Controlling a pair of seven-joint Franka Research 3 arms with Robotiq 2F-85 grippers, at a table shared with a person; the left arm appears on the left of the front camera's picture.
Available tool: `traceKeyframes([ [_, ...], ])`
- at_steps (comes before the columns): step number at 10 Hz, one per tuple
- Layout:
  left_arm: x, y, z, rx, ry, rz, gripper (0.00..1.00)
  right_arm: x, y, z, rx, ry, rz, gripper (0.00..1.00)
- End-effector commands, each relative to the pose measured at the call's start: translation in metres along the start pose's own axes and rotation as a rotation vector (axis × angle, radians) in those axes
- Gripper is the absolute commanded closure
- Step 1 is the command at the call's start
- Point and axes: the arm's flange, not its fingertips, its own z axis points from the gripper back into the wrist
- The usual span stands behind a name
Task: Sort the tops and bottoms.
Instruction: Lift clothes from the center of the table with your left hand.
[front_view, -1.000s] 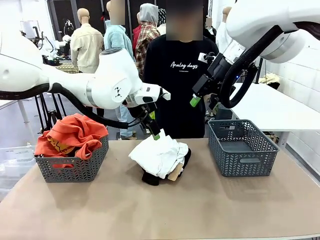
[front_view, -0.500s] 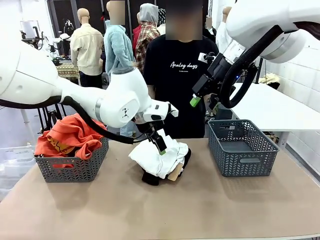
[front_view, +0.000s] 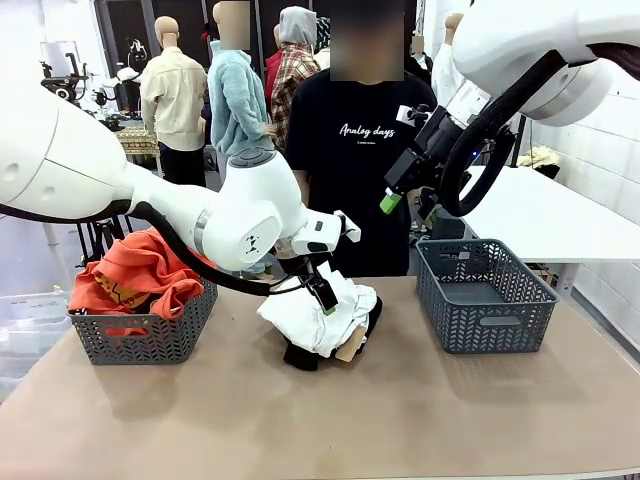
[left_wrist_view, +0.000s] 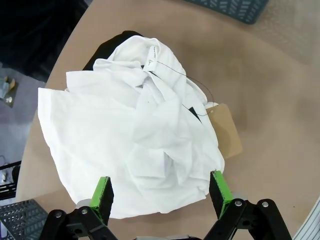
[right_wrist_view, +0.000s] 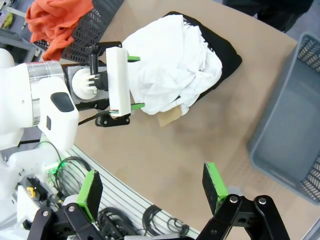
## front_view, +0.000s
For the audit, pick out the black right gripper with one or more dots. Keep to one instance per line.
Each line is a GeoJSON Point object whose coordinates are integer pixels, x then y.
{"type": "Point", "coordinates": [437, 140]}

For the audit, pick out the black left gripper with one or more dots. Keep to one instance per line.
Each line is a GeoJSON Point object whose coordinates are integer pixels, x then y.
{"type": "Point", "coordinates": [305, 265]}

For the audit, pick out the white garment with black print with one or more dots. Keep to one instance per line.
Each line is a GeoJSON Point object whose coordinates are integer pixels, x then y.
{"type": "Point", "coordinates": [300, 320]}

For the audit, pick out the tan cardboard tag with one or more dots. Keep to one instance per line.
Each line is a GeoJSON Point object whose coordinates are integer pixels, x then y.
{"type": "Point", "coordinates": [350, 350]}

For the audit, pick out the orange printed garment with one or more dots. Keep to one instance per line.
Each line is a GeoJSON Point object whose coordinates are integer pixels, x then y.
{"type": "Point", "coordinates": [150, 260]}

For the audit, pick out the person's right forearm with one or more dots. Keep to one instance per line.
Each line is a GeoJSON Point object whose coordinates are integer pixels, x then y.
{"type": "Point", "coordinates": [302, 187]}

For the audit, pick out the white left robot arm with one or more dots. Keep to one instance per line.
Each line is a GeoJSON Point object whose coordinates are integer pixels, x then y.
{"type": "Point", "coordinates": [60, 165]}

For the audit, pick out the person in black t-shirt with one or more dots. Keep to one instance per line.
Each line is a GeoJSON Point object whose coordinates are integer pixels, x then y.
{"type": "Point", "coordinates": [350, 200]}

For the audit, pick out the mannequin in white shirt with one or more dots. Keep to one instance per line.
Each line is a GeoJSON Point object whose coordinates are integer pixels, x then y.
{"type": "Point", "coordinates": [442, 75]}

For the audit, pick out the pale yellow cloth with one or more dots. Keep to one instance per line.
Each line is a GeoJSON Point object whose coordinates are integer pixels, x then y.
{"type": "Point", "coordinates": [537, 160]}

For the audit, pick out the large white table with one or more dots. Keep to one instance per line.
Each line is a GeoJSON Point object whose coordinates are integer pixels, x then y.
{"type": "Point", "coordinates": [550, 220]}

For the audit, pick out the mannequin in plaid hooded shirt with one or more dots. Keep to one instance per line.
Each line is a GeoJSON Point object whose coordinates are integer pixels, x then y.
{"type": "Point", "coordinates": [295, 75]}

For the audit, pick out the grey plastic basket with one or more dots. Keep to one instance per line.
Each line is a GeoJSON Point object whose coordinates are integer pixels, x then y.
{"type": "Point", "coordinates": [500, 335]}
{"type": "Point", "coordinates": [150, 345]}

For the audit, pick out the mannequin in red top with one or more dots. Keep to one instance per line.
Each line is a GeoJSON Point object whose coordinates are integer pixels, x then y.
{"type": "Point", "coordinates": [272, 70]}

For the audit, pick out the mannequin in blue fleece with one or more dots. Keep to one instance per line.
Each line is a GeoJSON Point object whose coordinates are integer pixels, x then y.
{"type": "Point", "coordinates": [237, 115]}

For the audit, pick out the black tripod stand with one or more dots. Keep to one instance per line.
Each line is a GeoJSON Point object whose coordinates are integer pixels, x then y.
{"type": "Point", "coordinates": [100, 235]}

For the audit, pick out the table with patterned cloth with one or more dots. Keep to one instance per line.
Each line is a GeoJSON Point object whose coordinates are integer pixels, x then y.
{"type": "Point", "coordinates": [140, 142]}

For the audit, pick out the mannequin in cream jacket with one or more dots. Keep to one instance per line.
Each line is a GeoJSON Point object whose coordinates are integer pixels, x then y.
{"type": "Point", "coordinates": [172, 100]}

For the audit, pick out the clear plastic storage box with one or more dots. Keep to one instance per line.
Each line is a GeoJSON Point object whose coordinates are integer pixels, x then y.
{"type": "Point", "coordinates": [30, 320]}

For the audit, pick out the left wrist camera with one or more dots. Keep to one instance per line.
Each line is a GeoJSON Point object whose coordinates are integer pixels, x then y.
{"type": "Point", "coordinates": [350, 230]}

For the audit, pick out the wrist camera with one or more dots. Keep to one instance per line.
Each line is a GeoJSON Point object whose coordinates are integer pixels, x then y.
{"type": "Point", "coordinates": [404, 114]}
{"type": "Point", "coordinates": [350, 230]}

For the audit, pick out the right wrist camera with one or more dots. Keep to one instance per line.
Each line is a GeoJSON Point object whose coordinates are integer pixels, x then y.
{"type": "Point", "coordinates": [404, 114]}

